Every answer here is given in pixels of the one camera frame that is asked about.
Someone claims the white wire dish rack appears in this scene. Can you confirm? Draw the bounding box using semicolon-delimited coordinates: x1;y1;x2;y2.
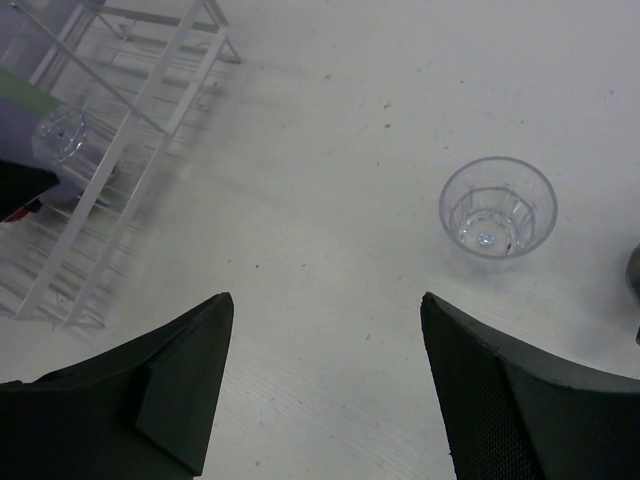
1;1;240;328

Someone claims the green cup lower shelf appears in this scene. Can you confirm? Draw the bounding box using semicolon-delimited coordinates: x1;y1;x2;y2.
0;68;63;115

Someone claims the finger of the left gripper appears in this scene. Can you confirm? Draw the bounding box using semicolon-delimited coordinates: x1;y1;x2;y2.
1;160;59;221

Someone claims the clear faceted glass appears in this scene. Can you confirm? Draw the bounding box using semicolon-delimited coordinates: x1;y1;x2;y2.
32;105;115;190

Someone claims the black mug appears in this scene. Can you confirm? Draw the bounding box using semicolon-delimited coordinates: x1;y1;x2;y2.
622;242;640;346

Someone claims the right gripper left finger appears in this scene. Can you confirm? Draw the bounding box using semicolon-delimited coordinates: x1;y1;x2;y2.
1;293;234;479

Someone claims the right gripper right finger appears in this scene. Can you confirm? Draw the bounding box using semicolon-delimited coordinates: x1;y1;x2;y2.
420;293;639;479

